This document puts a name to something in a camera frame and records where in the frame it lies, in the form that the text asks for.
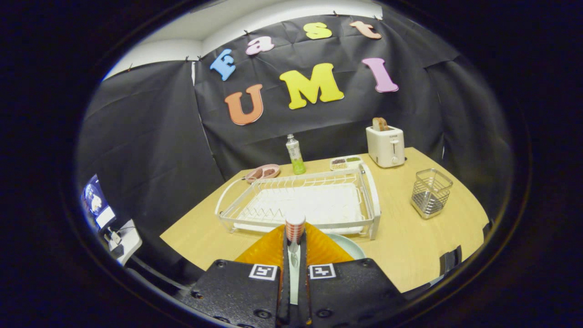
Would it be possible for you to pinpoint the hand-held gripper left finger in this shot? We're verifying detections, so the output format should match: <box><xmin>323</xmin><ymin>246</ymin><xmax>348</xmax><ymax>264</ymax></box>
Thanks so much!
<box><xmin>189</xmin><ymin>223</ymin><xmax>292</xmax><ymax>328</ymax></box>

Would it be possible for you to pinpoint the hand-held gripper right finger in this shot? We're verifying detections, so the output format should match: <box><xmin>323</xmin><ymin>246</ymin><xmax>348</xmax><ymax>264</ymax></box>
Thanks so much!
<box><xmin>298</xmin><ymin>222</ymin><xmax>408</xmax><ymax>327</ymax></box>

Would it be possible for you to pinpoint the pale green plate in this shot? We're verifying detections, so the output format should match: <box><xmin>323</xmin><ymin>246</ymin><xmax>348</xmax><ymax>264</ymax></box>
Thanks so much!
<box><xmin>326</xmin><ymin>232</ymin><xmax>366</xmax><ymax>261</ymax></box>

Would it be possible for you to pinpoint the spoon with striped handle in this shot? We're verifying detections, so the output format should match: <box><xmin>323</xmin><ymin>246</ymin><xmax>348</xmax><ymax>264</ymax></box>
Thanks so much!
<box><xmin>285</xmin><ymin>210</ymin><xmax>307</xmax><ymax>306</ymax></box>

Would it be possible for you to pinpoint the white wire dish rack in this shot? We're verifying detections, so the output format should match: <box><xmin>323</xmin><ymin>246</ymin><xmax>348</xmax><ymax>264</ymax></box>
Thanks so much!
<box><xmin>215</xmin><ymin>163</ymin><xmax>382</xmax><ymax>241</ymax></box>

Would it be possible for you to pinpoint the metal wire basket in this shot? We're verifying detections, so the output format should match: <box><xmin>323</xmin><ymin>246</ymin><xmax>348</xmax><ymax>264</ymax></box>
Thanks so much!
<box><xmin>411</xmin><ymin>168</ymin><xmax>454</xmax><ymax>220</ymax></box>

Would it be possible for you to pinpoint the pink plate with food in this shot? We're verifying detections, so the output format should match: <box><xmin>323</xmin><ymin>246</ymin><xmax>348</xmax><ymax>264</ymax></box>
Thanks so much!
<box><xmin>244</xmin><ymin>164</ymin><xmax>281</xmax><ymax>184</ymax></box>

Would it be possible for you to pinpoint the clear bottle green drink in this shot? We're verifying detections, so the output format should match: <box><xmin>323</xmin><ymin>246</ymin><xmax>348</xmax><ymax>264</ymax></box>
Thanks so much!
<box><xmin>286</xmin><ymin>134</ymin><xmax>307</xmax><ymax>175</ymax></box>

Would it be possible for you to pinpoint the white compartment snack tray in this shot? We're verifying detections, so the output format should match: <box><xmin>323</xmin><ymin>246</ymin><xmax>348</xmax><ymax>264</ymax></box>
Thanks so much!
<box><xmin>330</xmin><ymin>155</ymin><xmax>364</xmax><ymax>171</ymax></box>

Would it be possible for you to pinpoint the white toaster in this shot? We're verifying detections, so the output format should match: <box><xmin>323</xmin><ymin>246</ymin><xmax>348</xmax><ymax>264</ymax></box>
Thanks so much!
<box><xmin>366</xmin><ymin>125</ymin><xmax>407</xmax><ymax>169</ymax></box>

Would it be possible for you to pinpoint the black backdrop cloth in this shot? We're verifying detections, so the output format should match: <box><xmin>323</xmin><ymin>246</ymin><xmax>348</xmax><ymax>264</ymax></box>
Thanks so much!
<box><xmin>75</xmin><ymin>11</ymin><xmax>515</xmax><ymax>283</ymax></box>

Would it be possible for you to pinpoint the computer monitor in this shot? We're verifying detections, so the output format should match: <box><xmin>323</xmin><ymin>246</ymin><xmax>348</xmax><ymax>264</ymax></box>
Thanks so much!
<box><xmin>81</xmin><ymin>174</ymin><xmax>117</xmax><ymax>231</ymax></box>

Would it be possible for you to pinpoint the black strap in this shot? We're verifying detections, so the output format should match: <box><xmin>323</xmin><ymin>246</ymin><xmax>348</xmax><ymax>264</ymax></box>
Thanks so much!
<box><xmin>439</xmin><ymin>245</ymin><xmax>463</xmax><ymax>275</ymax></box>

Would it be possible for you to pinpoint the white box with cables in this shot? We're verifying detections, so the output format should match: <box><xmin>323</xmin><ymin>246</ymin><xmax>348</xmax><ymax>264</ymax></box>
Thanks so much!
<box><xmin>107</xmin><ymin>220</ymin><xmax>143</xmax><ymax>266</ymax></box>

